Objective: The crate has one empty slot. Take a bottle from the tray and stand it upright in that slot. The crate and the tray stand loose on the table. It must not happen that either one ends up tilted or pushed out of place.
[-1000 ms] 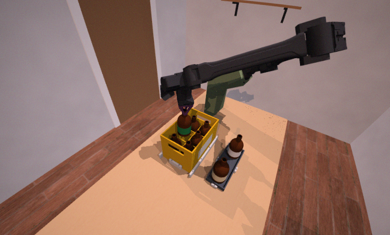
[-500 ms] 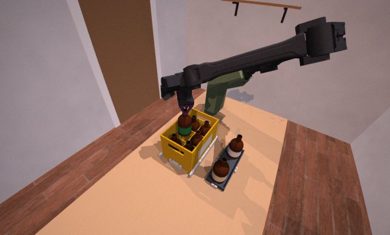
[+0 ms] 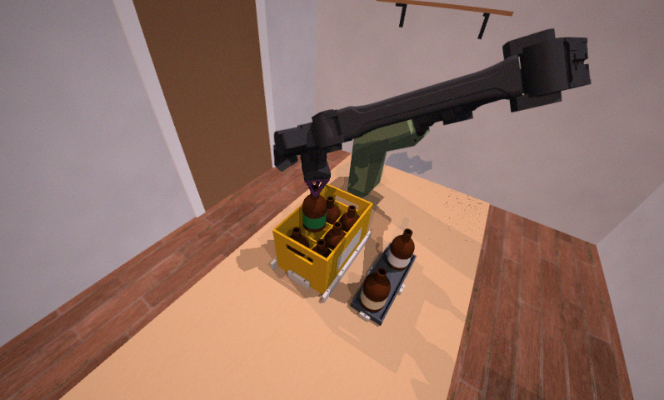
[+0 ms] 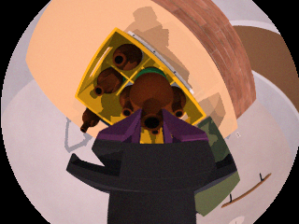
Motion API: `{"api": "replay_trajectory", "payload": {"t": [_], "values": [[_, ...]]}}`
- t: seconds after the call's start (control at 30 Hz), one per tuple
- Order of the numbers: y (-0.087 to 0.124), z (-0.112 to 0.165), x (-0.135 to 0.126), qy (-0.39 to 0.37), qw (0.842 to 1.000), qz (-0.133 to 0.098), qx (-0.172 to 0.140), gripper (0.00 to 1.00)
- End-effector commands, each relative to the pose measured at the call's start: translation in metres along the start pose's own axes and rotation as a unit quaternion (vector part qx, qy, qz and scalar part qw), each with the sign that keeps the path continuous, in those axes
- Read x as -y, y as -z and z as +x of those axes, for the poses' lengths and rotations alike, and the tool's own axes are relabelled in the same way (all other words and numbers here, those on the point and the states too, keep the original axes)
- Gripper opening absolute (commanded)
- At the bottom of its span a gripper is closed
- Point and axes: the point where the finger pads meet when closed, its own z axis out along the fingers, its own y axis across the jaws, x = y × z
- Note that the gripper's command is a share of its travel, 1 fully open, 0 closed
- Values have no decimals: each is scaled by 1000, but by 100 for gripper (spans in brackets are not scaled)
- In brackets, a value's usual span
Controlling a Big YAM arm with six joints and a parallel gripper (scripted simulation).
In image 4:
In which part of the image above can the yellow bottle crate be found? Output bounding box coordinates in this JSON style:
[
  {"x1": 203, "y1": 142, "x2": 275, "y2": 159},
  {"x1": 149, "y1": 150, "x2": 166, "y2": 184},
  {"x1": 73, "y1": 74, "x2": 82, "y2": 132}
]
[{"x1": 75, "y1": 27, "x2": 206, "y2": 144}]

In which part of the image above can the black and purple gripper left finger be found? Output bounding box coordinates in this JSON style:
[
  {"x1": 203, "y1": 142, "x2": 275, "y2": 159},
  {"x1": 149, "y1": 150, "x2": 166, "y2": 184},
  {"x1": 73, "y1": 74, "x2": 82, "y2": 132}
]
[{"x1": 95, "y1": 108, "x2": 142, "y2": 143}]

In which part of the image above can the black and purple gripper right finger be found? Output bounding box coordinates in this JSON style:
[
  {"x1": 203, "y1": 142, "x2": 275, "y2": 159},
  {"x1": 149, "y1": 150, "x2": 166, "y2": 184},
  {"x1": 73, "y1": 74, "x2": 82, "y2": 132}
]
[{"x1": 162, "y1": 108, "x2": 209, "y2": 143}]

